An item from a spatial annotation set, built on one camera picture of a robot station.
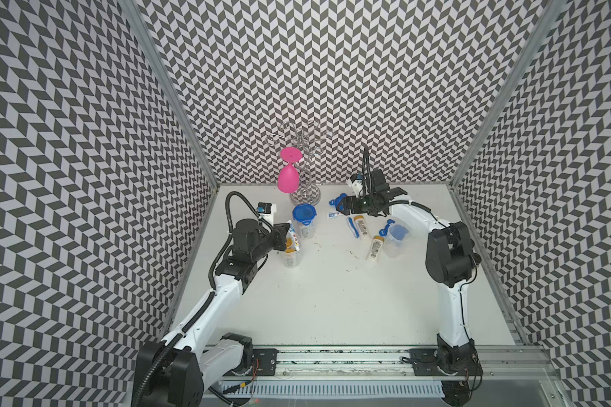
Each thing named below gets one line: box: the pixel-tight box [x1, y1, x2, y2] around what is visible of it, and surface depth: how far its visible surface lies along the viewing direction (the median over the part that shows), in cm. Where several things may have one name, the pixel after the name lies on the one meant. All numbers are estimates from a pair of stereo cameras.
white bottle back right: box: [353, 214, 369, 240], surface depth 104 cm
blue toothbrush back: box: [347, 216, 361, 240], surface depth 105 cm
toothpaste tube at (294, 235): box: [286, 219, 301, 251], surface depth 82 cm
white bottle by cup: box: [369, 235, 386, 263], surface depth 97 cm
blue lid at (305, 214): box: [291, 203, 318, 226], surface depth 93 cm
